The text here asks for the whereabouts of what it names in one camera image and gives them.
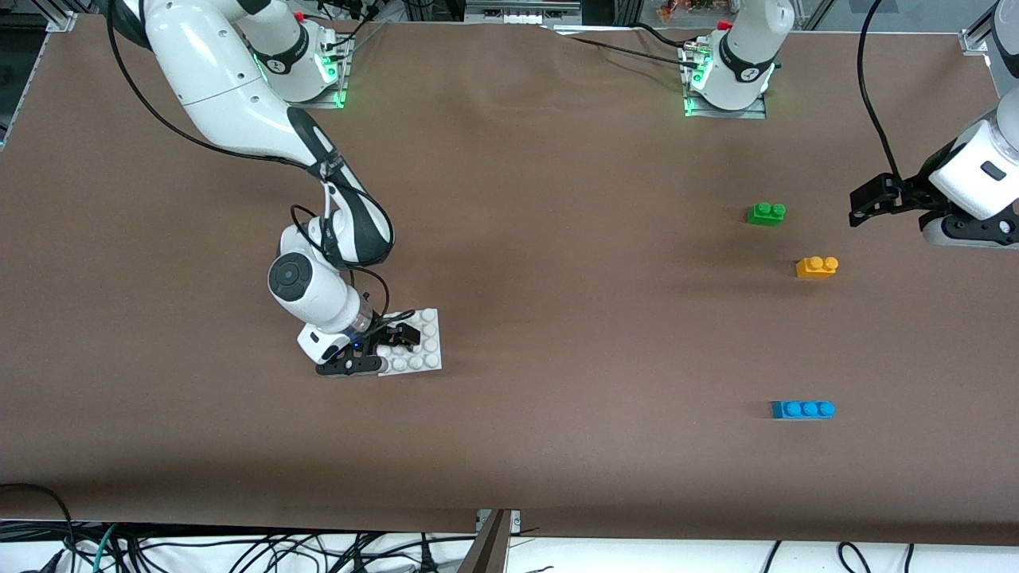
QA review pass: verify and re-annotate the white studded base plate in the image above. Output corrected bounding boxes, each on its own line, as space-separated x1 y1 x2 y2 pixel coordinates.
374 307 443 377

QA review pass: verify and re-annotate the blue three-stud block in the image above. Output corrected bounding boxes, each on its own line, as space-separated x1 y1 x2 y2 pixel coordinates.
771 400 836 420

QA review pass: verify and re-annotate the brown table cover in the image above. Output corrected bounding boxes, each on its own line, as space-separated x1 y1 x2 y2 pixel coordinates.
0 14 1019 546

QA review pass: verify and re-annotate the silver power strip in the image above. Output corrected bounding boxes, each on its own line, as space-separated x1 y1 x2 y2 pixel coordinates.
464 0 586 26

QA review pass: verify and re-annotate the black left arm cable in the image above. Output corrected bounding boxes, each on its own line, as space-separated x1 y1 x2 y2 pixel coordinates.
857 0 904 185

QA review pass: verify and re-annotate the aluminium frame profile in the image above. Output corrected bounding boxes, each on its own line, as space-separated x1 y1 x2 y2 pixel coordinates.
959 0 996 57
44 0 100 34

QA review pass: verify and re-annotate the brown metal post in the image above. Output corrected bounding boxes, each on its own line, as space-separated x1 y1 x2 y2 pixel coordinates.
456 509 514 573

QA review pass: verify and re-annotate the black cable on cover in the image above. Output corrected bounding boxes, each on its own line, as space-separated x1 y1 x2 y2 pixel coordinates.
545 28 693 63
633 22 693 49

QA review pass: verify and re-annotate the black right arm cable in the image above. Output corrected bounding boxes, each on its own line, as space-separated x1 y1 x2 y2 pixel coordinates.
105 0 419 335

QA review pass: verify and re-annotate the black arm base cable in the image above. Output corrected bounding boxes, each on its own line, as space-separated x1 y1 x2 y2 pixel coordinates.
314 0 388 57

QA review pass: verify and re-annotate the teal floor cable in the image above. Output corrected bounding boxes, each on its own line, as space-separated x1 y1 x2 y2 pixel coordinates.
92 524 120 573

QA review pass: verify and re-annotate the black looped floor cable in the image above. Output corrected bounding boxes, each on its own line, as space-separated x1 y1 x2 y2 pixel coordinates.
0 483 76 573

